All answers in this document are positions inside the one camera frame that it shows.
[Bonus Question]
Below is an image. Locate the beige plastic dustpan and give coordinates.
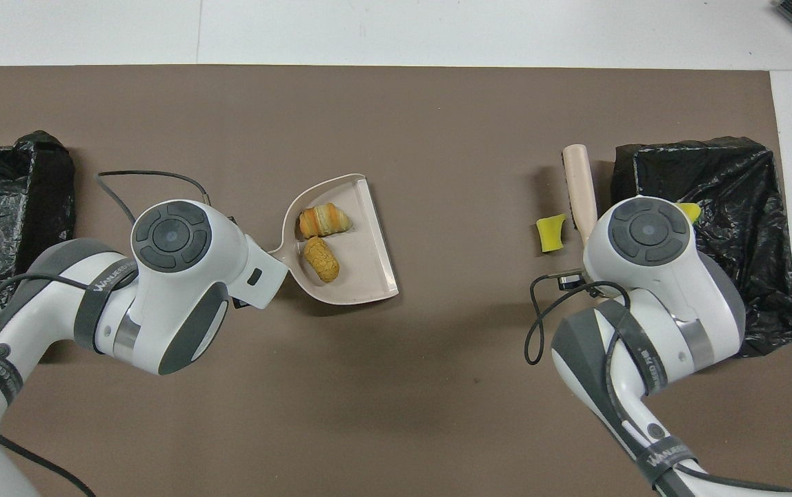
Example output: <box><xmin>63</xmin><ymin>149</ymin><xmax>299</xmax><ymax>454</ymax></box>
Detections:
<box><xmin>268</xmin><ymin>174</ymin><xmax>400</xmax><ymax>305</ymax></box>

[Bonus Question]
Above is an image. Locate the brown toy bread roll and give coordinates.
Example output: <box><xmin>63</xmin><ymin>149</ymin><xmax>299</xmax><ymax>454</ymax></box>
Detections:
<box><xmin>303</xmin><ymin>236</ymin><xmax>341</xmax><ymax>284</ymax></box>

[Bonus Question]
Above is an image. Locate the striped toy croissant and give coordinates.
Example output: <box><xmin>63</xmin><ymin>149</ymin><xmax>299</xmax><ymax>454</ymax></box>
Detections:
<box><xmin>297</xmin><ymin>203</ymin><xmax>353</xmax><ymax>240</ymax></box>

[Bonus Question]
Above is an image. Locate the beige hand brush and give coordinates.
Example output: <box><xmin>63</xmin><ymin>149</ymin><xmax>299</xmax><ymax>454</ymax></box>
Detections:
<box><xmin>562</xmin><ymin>144</ymin><xmax>599</xmax><ymax>246</ymax></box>

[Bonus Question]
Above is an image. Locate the brown table mat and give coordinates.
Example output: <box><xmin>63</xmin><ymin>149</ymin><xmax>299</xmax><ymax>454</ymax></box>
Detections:
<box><xmin>0</xmin><ymin>66</ymin><xmax>792</xmax><ymax>497</ymax></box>

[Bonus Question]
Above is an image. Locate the small yellow sponge piece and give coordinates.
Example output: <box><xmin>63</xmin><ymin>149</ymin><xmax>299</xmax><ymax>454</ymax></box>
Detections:
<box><xmin>536</xmin><ymin>213</ymin><xmax>567</xmax><ymax>253</ymax></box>

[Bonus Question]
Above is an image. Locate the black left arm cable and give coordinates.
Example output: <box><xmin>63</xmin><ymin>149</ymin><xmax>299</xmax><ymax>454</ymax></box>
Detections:
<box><xmin>0</xmin><ymin>170</ymin><xmax>212</xmax><ymax>497</ymax></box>

